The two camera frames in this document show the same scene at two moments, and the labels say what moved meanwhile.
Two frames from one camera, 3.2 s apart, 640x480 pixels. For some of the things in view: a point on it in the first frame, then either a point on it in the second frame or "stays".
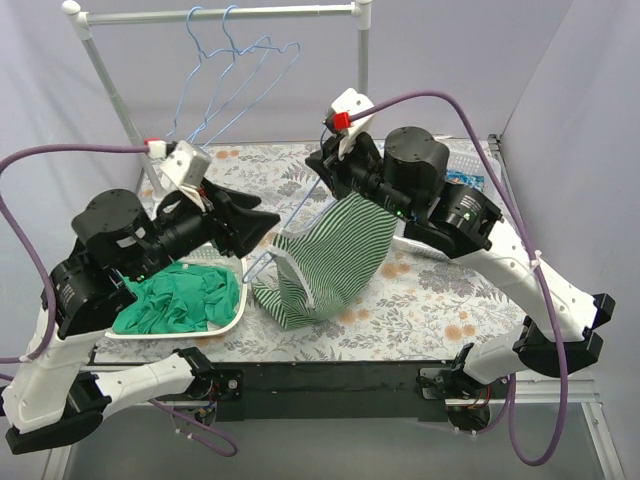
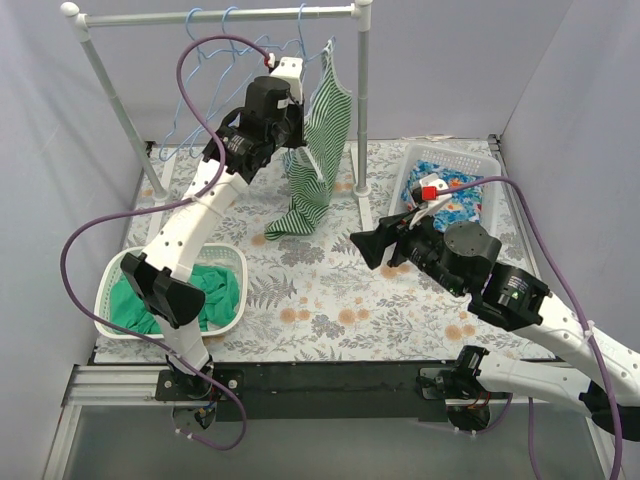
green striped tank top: x=324 y=262 -> x=316 y=167
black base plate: x=336 y=390 stays
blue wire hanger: x=285 y=226 -> x=324 y=50
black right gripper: x=339 y=167 -> x=397 y=245
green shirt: x=180 y=298 stays
